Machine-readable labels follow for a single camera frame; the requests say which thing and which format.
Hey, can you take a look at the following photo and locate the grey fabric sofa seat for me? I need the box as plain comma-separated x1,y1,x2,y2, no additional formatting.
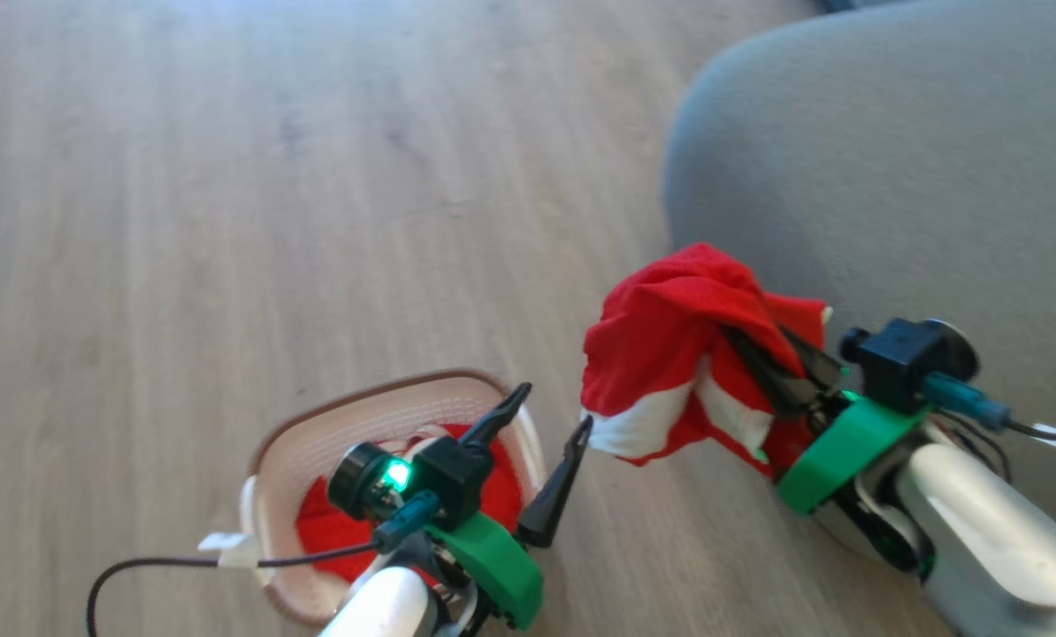
663,0,1056,541

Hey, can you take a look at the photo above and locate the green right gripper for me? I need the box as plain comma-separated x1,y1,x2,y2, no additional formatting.
723,324,929,517

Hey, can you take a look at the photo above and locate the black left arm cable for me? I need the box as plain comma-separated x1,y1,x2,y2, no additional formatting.
86,491,441,637

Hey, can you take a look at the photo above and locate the plain red garment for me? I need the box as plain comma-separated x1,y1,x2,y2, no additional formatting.
295,423,526,585

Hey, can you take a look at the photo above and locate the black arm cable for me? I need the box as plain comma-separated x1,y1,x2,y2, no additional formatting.
86,491,441,637
921,372,1056,443

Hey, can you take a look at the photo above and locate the red garment with white band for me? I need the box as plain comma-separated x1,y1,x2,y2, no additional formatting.
579,242,834,481

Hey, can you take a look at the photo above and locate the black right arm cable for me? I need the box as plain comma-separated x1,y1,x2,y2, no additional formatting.
921,372,1056,443

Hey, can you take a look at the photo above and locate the cream plastic laundry basket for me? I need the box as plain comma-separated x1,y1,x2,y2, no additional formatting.
241,369,547,627

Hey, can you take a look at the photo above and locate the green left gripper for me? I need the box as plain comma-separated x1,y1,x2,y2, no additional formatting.
429,382,594,632

